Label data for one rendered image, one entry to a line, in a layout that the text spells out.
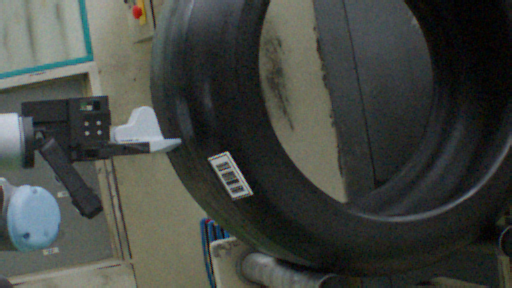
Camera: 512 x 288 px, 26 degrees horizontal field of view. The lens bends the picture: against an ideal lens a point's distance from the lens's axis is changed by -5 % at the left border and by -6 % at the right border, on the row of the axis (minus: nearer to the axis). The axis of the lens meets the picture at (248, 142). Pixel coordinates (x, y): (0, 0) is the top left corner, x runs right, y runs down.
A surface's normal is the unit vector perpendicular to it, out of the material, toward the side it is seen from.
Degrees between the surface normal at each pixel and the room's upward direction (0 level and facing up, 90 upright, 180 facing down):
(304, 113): 90
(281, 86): 90
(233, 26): 86
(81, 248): 90
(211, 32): 76
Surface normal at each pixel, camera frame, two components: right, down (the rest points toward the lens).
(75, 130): 0.29, 0.00
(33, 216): 0.76, -0.10
